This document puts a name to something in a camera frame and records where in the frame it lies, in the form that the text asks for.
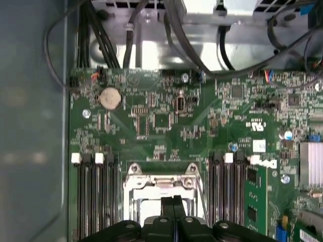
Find metal socket cover frame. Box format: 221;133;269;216
127;186;200;227

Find thin black wire with plug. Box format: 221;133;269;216
43;0;79;89

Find thick black cable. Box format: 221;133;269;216
163;0;218;74

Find small multicolour wire plug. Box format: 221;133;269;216
91;66;105;81

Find silver coin cell battery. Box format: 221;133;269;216
99;87;122;110

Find black cable with white tie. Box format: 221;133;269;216
123;0;150;69

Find green motherboard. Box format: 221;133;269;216
68;67;323;242

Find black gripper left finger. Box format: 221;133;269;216
79;196;175;242

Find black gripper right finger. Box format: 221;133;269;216
174;195;277;242

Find green RAM stick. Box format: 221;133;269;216
245;165;268;236

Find black RAM slot white clips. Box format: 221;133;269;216
223;152;236;226
71;152;88;241
94;152;108;239

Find CPU socket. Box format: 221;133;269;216
122;162;204;227

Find silver finned heatsink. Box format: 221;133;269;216
299;142;323;188

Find black internal USB port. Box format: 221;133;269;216
174;93;188;114

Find metal wire locking lever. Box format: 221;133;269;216
196;179;210;226

